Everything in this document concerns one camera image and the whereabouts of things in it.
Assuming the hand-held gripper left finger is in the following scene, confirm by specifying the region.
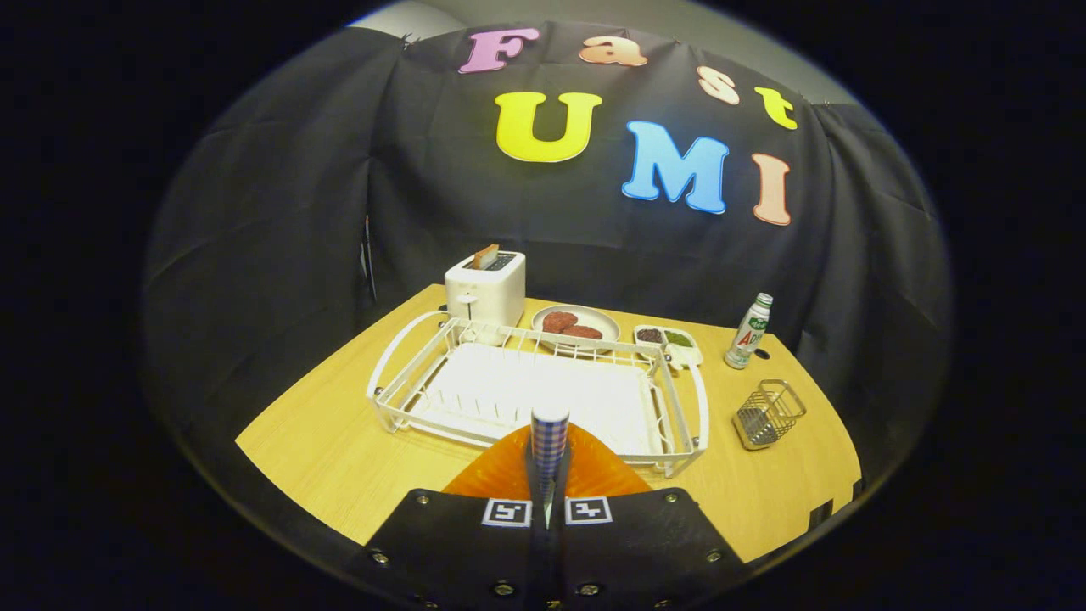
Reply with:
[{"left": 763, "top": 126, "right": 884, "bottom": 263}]
[{"left": 344, "top": 424, "right": 544, "bottom": 611}]

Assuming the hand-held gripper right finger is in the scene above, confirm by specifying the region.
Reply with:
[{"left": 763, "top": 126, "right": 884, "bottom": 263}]
[{"left": 547, "top": 424, "right": 752, "bottom": 611}]

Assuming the spoon with blue checked handle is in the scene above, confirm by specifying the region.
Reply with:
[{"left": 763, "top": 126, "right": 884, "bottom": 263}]
[{"left": 530, "top": 403, "right": 571, "bottom": 531}]

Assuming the white wire dish rack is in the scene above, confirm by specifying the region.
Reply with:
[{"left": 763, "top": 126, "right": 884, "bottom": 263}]
[{"left": 367, "top": 311, "right": 710, "bottom": 479}]

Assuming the metal wire basket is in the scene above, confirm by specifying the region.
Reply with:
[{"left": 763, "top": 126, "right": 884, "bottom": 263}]
[{"left": 732, "top": 379, "right": 808, "bottom": 451}]

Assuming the beige round plate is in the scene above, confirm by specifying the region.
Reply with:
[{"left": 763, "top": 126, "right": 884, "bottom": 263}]
[{"left": 531, "top": 304, "right": 621, "bottom": 356}]

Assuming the white drip tray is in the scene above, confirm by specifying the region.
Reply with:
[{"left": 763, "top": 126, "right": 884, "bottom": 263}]
[{"left": 407, "top": 342, "right": 663, "bottom": 455}]

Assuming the cream divided tray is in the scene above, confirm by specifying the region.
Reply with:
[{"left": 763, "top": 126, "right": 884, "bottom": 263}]
[{"left": 633, "top": 324, "right": 704, "bottom": 370}]

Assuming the white drink bottle green cap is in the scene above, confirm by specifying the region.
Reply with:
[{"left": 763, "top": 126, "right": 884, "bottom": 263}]
[{"left": 724, "top": 293, "right": 774, "bottom": 370}]

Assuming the white toaster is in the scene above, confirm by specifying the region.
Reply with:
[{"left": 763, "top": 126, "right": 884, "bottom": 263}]
[{"left": 445, "top": 251, "right": 527, "bottom": 345}]

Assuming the black backdrop cloth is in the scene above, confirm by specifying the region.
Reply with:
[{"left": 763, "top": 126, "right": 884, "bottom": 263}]
[{"left": 140, "top": 21, "right": 951, "bottom": 510}]

